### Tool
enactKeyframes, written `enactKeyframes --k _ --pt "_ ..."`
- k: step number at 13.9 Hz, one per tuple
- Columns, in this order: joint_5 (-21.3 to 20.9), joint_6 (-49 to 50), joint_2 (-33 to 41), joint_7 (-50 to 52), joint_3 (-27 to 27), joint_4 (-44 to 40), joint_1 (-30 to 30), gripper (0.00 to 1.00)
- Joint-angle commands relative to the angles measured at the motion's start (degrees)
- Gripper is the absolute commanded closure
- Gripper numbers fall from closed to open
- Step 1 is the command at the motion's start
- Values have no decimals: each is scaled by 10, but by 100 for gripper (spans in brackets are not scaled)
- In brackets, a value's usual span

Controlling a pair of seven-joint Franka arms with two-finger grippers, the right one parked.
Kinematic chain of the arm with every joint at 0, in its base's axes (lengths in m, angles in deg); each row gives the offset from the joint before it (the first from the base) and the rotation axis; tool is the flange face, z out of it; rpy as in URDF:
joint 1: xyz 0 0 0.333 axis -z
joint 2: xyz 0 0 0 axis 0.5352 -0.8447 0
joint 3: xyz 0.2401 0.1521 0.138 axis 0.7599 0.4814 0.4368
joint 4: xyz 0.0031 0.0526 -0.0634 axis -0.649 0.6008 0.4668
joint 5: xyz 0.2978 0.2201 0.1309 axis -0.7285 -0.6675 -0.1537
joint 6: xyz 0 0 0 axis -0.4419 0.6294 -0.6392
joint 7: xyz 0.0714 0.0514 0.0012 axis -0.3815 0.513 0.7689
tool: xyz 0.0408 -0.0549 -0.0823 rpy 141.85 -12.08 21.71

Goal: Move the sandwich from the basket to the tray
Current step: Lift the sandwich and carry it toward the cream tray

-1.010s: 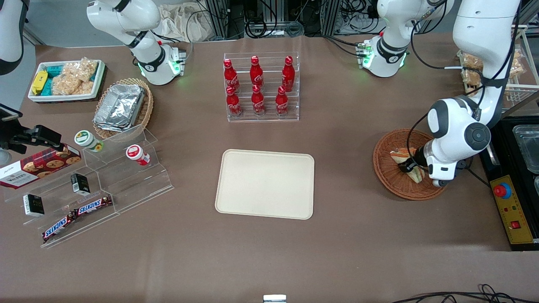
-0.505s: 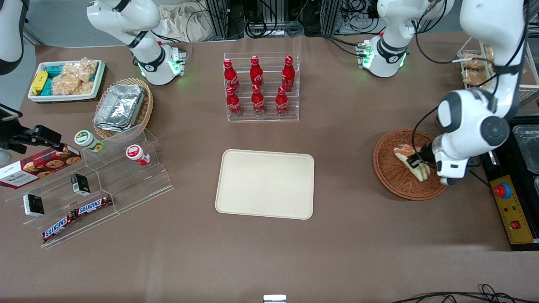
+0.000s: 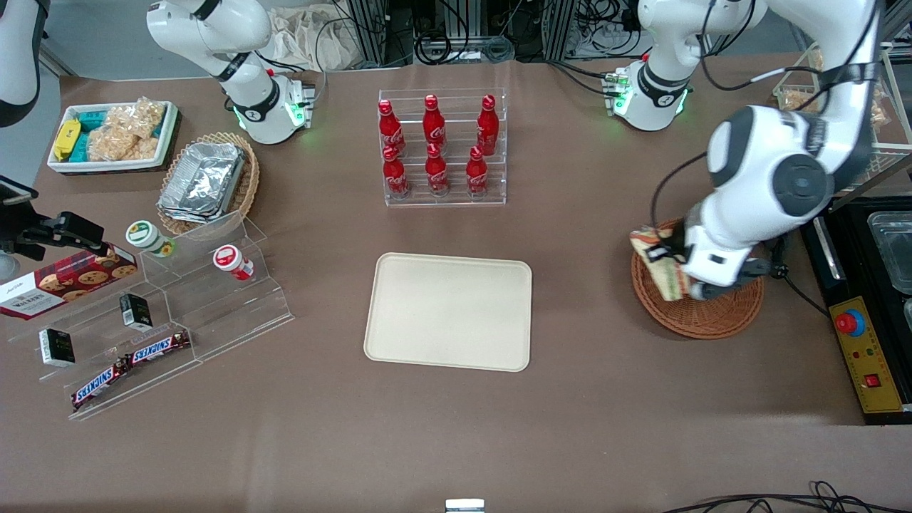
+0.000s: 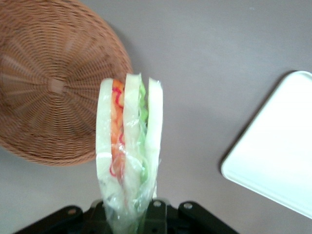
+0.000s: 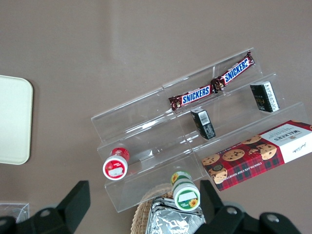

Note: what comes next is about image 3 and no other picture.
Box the clear bag rice crackers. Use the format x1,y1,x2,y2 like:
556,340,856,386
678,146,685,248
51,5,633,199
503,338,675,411
85,125,160,162
107,97,167,138

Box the beige plastic tray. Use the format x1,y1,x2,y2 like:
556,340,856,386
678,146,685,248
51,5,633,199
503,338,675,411
363,252,534,373

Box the brown round wicker basket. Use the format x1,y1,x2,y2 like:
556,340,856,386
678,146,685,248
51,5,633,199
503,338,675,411
631,217,765,341

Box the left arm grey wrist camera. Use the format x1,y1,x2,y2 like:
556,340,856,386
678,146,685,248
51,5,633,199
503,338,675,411
690,259,774,301

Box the white rectangular snack bin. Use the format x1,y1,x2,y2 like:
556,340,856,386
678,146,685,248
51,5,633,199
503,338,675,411
46,100,180,176

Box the aluminium frame rack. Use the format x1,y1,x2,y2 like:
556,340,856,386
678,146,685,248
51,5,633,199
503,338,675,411
348,0,643,69

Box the Snickers chocolate bar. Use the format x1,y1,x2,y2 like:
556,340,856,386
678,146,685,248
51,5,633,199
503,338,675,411
126,329,192,366
71,358,130,411

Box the Walkers tartan cookie box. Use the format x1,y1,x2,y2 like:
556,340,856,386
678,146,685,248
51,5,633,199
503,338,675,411
0,244,139,321

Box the red lid yogurt cup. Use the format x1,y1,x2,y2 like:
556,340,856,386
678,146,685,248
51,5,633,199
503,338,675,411
212,244,255,281

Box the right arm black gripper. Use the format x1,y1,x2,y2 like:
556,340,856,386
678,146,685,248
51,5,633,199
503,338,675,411
0,207,108,261

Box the clear plastic food container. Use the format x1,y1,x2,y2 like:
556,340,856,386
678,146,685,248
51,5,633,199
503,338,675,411
866,211,912,296

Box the black coiled cable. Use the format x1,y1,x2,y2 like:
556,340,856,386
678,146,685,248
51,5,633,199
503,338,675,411
413,31,472,66

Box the red Coca-Cola bottle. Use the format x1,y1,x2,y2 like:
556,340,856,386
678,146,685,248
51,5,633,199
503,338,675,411
382,145,411,200
476,94,500,155
423,94,447,147
377,98,406,155
425,142,450,197
465,145,490,197

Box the triangle sandwich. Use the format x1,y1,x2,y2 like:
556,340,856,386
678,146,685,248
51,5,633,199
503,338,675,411
630,226,689,302

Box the black appliance yellow control panel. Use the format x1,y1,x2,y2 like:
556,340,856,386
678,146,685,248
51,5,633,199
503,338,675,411
798,194,912,427

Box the white wire basket rack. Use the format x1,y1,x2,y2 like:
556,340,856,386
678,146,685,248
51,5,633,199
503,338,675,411
772,41,912,193

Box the small black box barcode side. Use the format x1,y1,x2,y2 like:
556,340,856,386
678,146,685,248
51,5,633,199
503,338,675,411
119,293,153,333

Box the aluminium foil container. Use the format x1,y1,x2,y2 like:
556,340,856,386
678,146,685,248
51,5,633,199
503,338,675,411
157,141,247,224

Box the clear acrylic stepped stand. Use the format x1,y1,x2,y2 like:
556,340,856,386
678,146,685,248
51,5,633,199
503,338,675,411
7,210,295,421

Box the light oval wicker basket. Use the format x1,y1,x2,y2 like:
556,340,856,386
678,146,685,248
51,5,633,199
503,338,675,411
157,131,261,237

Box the clear acrylic bottle rack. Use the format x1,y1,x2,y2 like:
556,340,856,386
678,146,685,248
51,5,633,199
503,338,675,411
377,88,509,208

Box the green lid sunflower cup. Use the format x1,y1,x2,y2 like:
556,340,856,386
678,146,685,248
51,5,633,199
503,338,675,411
125,220,176,259

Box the yellow snack packet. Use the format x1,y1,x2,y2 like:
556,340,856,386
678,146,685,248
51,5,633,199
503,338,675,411
53,118,82,162

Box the black floor cable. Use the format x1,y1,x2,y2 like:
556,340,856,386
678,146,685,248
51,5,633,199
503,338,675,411
661,480,912,513

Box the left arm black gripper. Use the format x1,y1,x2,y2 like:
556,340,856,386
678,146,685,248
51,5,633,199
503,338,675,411
649,217,696,269

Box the white crumpled cloth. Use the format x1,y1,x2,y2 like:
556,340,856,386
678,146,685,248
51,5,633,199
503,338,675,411
266,6,372,73

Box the small black box white side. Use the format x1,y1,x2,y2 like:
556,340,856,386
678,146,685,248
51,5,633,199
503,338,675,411
38,327,76,368

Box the black power cable with plug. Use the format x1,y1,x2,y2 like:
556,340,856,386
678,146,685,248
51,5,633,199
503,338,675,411
766,239,831,318

